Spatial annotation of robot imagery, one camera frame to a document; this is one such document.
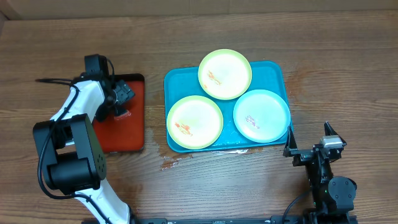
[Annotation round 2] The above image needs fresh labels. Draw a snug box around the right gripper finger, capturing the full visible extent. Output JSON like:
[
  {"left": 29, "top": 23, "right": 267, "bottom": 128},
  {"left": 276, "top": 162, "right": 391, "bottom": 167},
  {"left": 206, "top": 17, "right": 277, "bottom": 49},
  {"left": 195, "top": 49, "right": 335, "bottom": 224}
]
[
  {"left": 324, "top": 121, "right": 344, "bottom": 142},
  {"left": 284, "top": 126, "right": 298, "bottom": 156}
]

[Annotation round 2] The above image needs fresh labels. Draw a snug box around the green-rimmed plate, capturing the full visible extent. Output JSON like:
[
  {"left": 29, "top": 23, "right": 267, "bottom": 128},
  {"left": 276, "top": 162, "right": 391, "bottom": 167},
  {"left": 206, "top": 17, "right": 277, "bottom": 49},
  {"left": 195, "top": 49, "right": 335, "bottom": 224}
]
[
  {"left": 166, "top": 95, "right": 223, "bottom": 150},
  {"left": 198, "top": 49, "right": 252, "bottom": 100}
]

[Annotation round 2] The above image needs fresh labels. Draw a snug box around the orange sponge with black scourer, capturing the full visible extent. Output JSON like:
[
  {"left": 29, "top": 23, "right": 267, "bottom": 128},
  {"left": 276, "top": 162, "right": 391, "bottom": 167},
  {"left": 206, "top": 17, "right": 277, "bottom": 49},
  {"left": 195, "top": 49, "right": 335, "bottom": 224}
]
[{"left": 114, "top": 110, "right": 131, "bottom": 121}]

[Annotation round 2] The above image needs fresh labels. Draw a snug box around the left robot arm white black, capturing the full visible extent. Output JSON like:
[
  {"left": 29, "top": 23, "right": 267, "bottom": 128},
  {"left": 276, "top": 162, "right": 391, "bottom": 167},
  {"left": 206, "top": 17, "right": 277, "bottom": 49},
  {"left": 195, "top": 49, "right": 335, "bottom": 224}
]
[{"left": 33, "top": 54, "right": 137, "bottom": 223}]

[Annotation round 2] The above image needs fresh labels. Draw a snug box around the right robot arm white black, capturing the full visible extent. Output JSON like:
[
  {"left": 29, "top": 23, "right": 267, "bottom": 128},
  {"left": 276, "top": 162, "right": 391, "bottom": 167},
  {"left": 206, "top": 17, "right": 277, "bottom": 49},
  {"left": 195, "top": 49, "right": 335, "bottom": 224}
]
[{"left": 280, "top": 122, "right": 358, "bottom": 224}]

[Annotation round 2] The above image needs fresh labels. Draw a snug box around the red tray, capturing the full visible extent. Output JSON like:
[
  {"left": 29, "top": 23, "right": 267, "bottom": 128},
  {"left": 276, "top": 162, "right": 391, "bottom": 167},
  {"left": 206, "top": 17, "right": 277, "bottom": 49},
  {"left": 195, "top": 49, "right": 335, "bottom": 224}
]
[{"left": 93, "top": 73, "right": 145, "bottom": 154}]

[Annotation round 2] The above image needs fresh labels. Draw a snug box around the teal tray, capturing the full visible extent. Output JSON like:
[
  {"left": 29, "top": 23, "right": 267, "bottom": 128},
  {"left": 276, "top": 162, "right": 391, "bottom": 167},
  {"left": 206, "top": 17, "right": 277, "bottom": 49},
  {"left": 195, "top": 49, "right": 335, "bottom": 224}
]
[{"left": 164, "top": 61, "right": 289, "bottom": 151}]

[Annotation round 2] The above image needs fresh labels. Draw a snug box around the light blue plate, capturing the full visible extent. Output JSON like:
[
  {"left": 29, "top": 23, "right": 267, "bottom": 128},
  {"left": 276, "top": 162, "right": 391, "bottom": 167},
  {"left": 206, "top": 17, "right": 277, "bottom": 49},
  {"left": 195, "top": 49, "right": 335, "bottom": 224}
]
[{"left": 233, "top": 90, "right": 291, "bottom": 143}]

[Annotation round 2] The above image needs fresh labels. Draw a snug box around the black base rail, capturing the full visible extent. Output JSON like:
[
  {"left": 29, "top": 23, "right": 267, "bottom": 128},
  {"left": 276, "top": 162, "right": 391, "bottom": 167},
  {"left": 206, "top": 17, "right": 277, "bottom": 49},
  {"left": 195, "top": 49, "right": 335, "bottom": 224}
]
[{"left": 82, "top": 214, "right": 358, "bottom": 224}]

